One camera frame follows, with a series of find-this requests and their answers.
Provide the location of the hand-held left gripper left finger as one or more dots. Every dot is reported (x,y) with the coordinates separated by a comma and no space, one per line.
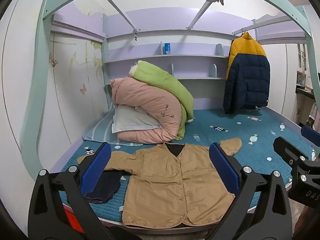
(96,170)

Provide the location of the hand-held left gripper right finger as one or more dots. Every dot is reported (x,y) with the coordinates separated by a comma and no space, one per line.
(225,170)

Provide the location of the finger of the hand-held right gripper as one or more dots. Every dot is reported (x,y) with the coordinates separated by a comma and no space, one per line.
(311,133)
(287,150)

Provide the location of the tan button jacket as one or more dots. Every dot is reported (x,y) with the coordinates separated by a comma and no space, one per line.
(160,180)

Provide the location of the person's right forearm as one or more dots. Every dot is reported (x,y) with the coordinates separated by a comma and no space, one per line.
(303,220)

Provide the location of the folded dark navy pants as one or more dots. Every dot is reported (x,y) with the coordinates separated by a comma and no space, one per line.
(107,185)

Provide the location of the white glass door cabinet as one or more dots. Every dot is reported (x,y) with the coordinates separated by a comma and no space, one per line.
(300,105)

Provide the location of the teal candy print bed mat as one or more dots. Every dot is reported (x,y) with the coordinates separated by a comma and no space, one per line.
(250,140)

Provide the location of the striped blue grey pillow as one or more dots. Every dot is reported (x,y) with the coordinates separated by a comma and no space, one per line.
(100,130)

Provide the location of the white pillow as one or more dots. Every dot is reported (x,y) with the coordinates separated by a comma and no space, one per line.
(130,120)

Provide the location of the yellow and navy puffer jacket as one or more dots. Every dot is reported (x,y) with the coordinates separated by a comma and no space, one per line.
(247,80)

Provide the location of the pink quilt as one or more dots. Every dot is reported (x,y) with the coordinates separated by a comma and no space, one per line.
(150,105)

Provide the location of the green quilt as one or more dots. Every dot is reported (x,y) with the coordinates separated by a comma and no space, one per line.
(162,80)

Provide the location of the lavender shelf unit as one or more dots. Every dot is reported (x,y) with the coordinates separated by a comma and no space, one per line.
(175,60)

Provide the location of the small blue box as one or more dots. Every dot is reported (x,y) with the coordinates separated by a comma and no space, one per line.
(168,48)

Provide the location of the small hanging tag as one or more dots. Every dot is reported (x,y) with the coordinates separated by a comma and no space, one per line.
(135,36)

